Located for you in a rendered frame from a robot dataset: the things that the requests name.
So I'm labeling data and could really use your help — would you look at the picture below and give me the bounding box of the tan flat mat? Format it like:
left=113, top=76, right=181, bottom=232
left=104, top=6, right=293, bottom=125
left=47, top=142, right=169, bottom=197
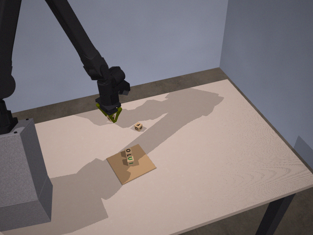
left=107, top=144, right=156, bottom=185

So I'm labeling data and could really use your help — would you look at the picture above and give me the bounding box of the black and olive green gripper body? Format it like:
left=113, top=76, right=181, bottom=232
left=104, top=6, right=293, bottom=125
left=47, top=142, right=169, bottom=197
left=95, top=92, right=121, bottom=115

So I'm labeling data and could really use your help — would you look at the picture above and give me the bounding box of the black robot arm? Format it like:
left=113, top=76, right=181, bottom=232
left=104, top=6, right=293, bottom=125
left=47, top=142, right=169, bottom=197
left=0, top=0, right=130, bottom=135

